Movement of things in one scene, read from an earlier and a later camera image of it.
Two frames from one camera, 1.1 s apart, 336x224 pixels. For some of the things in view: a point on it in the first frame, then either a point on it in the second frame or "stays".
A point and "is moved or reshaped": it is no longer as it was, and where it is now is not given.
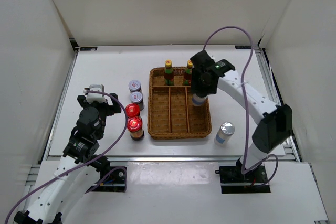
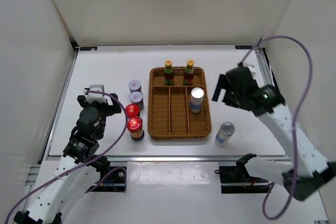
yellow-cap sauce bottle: x=187 y=75 stays
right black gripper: x=196 y=86 to x=222 y=84
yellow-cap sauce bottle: x=168 y=73 stays
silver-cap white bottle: x=197 y=100 is moved or reshaped
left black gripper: x=116 y=108 stays
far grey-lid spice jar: x=134 y=85 stays
